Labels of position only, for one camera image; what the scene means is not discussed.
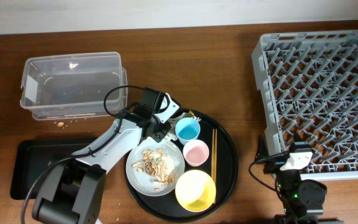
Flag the round black serving tray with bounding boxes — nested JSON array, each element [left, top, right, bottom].
[[124, 111, 239, 223]]

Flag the pink cup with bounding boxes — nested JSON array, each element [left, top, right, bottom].
[[183, 139, 209, 167]]

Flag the gold snack wrapper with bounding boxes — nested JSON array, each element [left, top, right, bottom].
[[168, 110, 201, 125]]

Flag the grey dishwasher rack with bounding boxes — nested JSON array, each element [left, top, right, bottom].
[[251, 30, 358, 181]]

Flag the food scraps on plate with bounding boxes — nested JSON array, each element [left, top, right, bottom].
[[131, 148, 180, 192]]

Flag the yellow bowl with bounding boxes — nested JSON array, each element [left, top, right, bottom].
[[175, 170, 216, 212]]

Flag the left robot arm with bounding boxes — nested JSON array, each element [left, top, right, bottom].
[[32, 100, 180, 223]]

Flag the grey plate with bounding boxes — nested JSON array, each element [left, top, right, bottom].
[[126, 138, 185, 197]]

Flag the black rectangular tray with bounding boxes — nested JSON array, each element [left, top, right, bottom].
[[10, 137, 96, 200]]

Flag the blue cup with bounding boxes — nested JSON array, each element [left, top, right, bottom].
[[175, 118, 201, 145]]

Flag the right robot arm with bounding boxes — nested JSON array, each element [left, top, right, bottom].
[[249, 133, 328, 223]]

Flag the wooden chopstick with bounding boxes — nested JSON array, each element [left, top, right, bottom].
[[213, 128, 218, 205], [211, 129, 216, 181]]

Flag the clear plastic waste bin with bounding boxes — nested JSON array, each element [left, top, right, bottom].
[[20, 52, 127, 120]]

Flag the white tissue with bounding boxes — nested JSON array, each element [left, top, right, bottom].
[[165, 130, 178, 141]]

